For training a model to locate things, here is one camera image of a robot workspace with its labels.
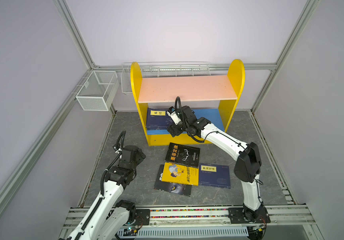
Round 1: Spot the black book orange title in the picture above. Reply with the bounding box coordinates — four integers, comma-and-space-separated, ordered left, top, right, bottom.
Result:
165, 143, 200, 168

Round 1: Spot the white mesh basket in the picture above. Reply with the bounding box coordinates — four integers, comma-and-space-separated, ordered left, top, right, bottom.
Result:
76, 71, 120, 112

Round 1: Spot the yellow cartoon cover book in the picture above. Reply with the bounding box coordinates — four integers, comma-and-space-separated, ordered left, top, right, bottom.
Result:
161, 162, 199, 186

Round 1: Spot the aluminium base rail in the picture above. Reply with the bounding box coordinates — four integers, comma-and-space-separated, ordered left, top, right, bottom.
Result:
59, 203, 324, 240

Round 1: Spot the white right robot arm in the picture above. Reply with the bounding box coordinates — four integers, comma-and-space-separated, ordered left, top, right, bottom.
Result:
168, 97, 269, 224

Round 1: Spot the white wire rack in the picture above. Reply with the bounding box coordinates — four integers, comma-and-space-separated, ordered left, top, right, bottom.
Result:
121, 62, 211, 95

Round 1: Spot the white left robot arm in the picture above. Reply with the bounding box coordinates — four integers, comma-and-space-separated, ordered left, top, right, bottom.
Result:
67, 131, 146, 240

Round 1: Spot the black wolf cover book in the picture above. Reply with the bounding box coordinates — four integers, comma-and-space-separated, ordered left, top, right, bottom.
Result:
154, 165, 192, 197

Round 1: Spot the yellow wooden bookshelf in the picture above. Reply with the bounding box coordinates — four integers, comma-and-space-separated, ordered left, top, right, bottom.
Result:
130, 60, 245, 146

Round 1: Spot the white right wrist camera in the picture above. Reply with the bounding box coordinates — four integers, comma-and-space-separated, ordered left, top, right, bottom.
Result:
167, 107, 181, 125

